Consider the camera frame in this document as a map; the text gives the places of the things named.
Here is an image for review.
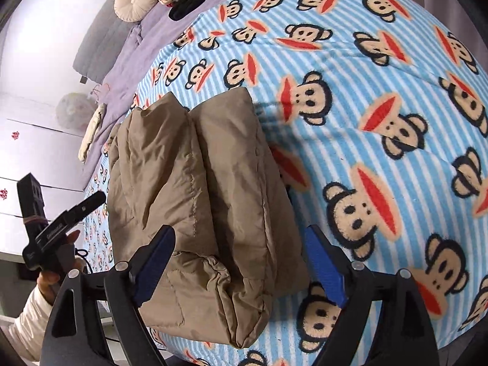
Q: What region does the grey quilted headboard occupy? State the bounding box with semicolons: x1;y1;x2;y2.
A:
72;0;134;84

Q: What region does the striped monkey print blanket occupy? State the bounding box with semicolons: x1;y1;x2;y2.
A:
82;0;488;366

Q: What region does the cream folded cloth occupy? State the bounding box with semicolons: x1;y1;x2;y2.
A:
78;103;108;164

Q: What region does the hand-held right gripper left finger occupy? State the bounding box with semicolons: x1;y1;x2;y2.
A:
40;225;177;366

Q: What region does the white drawer cabinet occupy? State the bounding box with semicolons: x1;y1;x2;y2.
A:
0;95;94;262

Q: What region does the purple duvet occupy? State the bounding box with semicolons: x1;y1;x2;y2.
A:
100;0;264;123

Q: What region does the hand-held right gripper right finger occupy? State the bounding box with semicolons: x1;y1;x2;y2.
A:
304;224;437;366

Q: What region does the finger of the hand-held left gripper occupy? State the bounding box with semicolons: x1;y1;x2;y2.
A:
64;192;107;225

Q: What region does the person's left hand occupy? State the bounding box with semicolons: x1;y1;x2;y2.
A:
37;230;87;306

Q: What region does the round cream cushion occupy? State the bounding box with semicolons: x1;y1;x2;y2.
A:
113;0;159;23

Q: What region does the tan puffer jacket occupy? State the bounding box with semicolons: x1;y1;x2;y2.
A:
106;87;310;349

